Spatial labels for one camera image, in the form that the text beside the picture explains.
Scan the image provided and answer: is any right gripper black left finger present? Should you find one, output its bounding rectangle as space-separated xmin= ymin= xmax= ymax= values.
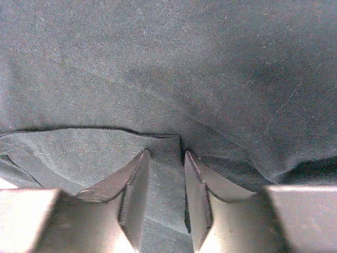
xmin=1 ymin=150 xmax=151 ymax=252

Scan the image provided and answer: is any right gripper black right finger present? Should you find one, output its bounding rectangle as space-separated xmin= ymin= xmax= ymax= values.
xmin=184 ymin=152 xmax=336 ymax=252

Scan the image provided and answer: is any black t shirt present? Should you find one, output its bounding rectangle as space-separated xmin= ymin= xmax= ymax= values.
xmin=1 ymin=1 xmax=336 ymax=252

